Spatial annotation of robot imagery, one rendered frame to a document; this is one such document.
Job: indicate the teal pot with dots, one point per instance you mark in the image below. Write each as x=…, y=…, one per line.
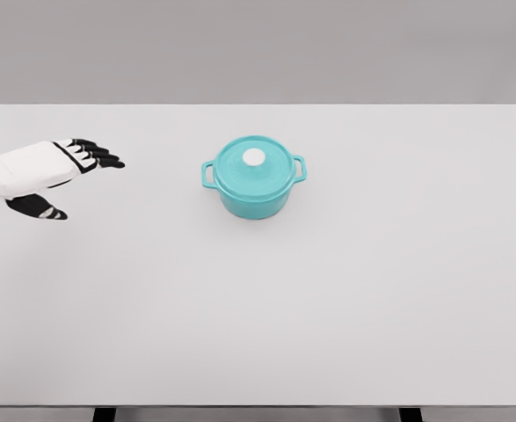
x=253, y=200

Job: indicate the teal pot lid white knob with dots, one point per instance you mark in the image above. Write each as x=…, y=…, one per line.
x=253, y=169

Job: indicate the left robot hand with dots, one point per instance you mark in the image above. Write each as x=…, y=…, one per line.
x=38, y=169

